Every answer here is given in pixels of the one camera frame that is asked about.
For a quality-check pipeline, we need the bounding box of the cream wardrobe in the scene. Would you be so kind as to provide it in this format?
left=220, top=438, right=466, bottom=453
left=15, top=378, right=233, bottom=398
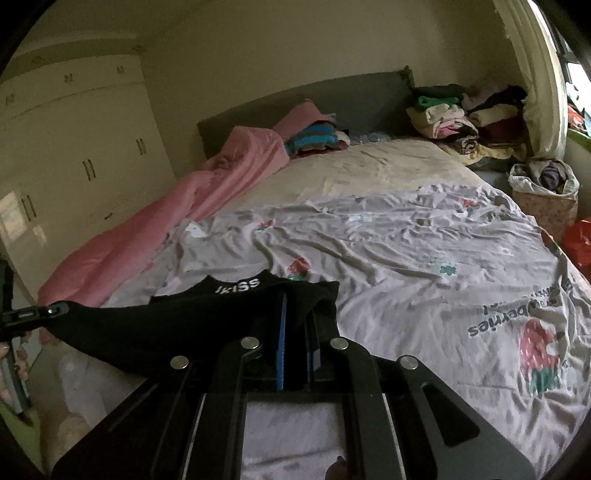
left=0, top=44, right=183, bottom=296

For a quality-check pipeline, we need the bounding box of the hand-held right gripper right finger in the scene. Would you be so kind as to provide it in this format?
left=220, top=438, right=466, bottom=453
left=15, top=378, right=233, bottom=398
left=295, top=311, right=536, bottom=480

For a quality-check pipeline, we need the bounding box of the pink cloth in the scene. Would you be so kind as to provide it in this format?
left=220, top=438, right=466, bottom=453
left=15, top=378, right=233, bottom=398
left=272, top=102, right=335, bottom=134

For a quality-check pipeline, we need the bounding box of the bag of clothes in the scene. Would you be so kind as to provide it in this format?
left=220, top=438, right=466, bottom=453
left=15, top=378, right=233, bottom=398
left=508, top=159, right=580, bottom=241

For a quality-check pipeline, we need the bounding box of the red plastic bag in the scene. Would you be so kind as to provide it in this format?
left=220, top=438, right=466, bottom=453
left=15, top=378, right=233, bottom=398
left=561, top=219, right=591, bottom=273

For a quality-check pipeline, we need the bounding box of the cream curtain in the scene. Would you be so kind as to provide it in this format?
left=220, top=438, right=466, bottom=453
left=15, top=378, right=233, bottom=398
left=492, top=0, right=568, bottom=162

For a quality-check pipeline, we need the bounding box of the strawberry printed blanket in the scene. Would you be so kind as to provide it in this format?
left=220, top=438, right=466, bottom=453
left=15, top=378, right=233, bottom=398
left=99, top=182, right=589, bottom=480

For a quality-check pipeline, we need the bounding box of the window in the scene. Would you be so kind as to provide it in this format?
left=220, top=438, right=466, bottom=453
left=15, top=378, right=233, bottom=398
left=554, top=28, right=591, bottom=139

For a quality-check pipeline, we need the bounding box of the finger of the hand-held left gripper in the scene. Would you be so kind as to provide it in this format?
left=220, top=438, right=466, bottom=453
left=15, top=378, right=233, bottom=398
left=13, top=301, right=70, bottom=326

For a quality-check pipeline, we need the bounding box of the pile of folded clothes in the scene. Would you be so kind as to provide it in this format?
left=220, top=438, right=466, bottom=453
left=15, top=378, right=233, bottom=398
left=406, top=83, right=529, bottom=169

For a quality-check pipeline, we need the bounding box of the person's left hand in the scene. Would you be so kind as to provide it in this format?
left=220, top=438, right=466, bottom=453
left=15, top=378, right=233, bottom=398
left=0, top=344, right=31, bottom=407

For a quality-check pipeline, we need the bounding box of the pink quilt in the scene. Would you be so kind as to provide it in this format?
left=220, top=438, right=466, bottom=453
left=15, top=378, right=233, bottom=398
left=37, top=127, right=289, bottom=308

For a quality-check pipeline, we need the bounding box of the cream bed sheet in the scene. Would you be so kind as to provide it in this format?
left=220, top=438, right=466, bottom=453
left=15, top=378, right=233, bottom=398
left=217, top=138, right=485, bottom=215

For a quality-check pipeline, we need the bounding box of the blue striped clothing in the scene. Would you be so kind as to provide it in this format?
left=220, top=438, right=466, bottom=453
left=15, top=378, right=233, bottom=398
left=284, top=121, right=352, bottom=160

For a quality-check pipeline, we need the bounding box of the grey bed headboard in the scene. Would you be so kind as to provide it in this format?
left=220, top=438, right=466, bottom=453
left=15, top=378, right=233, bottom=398
left=197, top=66, right=416, bottom=160

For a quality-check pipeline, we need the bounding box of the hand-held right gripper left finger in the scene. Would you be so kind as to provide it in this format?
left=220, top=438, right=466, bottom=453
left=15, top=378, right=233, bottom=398
left=51, top=293, right=289, bottom=480

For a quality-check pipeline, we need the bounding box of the black sweater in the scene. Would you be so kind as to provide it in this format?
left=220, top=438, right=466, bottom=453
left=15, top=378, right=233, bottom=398
left=39, top=271, right=340, bottom=377

